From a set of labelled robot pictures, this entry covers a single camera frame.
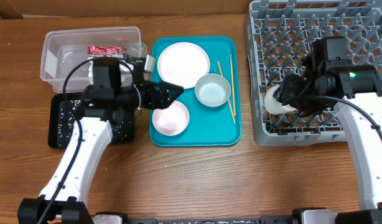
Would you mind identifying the clear plastic bin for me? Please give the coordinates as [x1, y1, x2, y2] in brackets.
[40, 26, 147, 93]

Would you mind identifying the pile of rice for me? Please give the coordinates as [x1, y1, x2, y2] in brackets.
[55, 100, 134, 149]

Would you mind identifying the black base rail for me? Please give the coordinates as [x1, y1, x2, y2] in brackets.
[94, 215, 347, 224]

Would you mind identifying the white napkin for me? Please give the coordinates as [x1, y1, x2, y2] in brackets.
[88, 61, 133, 86]

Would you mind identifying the white paper cup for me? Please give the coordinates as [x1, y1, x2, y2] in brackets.
[264, 85, 296, 114]

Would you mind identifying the large white plate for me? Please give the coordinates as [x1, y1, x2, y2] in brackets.
[157, 42, 210, 89]

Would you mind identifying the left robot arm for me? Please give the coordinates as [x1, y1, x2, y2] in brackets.
[17, 55, 184, 223]

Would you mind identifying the grey bowl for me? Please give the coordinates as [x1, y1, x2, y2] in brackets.
[194, 73, 226, 108]

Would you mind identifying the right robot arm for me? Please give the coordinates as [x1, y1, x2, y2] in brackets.
[264, 36, 382, 224]

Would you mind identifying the wooden chopstick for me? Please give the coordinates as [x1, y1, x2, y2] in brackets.
[217, 61, 236, 124]
[230, 54, 236, 117]

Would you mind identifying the black plastic tray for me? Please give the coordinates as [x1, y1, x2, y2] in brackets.
[48, 92, 135, 149]

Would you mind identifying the grey dishwasher rack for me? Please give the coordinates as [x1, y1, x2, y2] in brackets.
[244, 0, 382, 146]

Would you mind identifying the teal serving tray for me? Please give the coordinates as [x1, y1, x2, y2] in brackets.
[149, 36, 242, 147]

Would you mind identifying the red snack wrapper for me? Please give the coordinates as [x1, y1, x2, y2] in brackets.
[88, 45, 126, 55]

